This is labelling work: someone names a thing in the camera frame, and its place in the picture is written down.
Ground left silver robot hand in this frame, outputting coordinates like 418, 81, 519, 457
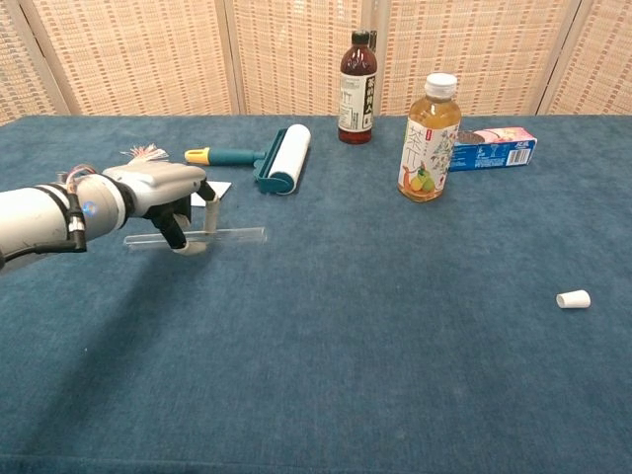
103, 161, 220, 258

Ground transparent glass test tube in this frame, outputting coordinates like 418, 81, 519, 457
122, 225, 268, 249

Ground white tapered stopper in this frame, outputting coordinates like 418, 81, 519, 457
555, 289, 593, 310

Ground white paper bookmark with tassel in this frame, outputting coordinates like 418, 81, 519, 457
120, 142, 233, 207

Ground woven bamboo folding screen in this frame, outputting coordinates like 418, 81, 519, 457
0, 0, 632, 125

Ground green lint roller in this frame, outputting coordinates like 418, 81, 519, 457
184, 123, 313, 197

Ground dark tea bottle black cap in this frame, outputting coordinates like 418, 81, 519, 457
337, 30, 375, 146

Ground blue table cloth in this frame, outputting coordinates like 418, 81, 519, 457
0, 115, 632, 474

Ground yellow tea bottle white cap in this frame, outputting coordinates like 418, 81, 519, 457
397, 72, 463, 204

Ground blue pink cookie box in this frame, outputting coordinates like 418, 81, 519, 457
447, 126, 538, 173

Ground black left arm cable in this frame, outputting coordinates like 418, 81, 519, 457
0, 192, 89, 264

